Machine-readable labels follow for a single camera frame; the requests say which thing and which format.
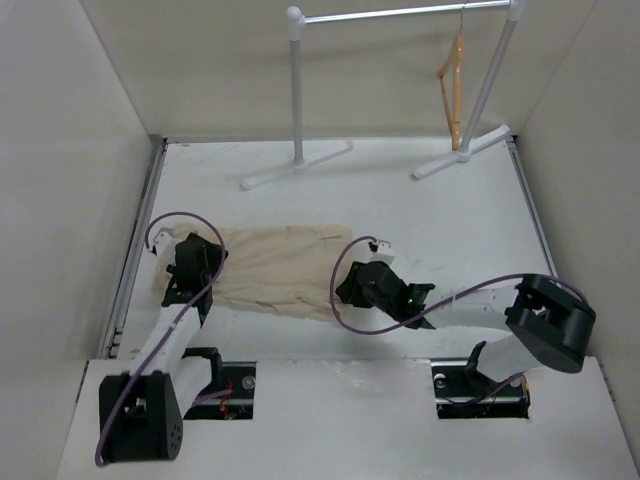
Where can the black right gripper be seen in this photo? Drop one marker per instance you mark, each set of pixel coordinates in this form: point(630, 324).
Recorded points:
point(349, 290)

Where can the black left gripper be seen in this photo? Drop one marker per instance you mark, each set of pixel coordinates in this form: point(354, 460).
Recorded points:
point(213, 257)

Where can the beige trousers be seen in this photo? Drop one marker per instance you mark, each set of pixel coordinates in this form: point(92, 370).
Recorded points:
point(280, 270)

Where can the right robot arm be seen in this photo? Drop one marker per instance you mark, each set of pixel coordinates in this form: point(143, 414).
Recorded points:
point(545, 324)

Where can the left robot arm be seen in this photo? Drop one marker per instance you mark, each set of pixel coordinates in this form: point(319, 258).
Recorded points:
point(141, 409)

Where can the wooden clothes hanger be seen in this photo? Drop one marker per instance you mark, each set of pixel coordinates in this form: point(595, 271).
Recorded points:
point(449, 76)

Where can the white clothes rack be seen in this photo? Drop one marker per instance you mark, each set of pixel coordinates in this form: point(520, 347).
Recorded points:
point(373, 72)

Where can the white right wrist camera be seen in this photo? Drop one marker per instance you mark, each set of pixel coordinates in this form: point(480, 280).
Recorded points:
point(382, 251)

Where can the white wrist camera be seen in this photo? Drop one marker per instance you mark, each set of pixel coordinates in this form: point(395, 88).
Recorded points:
point(382, 251)
point(163, 245)

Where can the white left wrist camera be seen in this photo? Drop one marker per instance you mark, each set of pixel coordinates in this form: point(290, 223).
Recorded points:
point(163, 245)

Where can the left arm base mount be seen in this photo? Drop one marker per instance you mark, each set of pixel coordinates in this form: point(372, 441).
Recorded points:
point(230, 396)

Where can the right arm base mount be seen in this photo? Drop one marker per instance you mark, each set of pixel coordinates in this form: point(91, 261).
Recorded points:
point(460, 394)

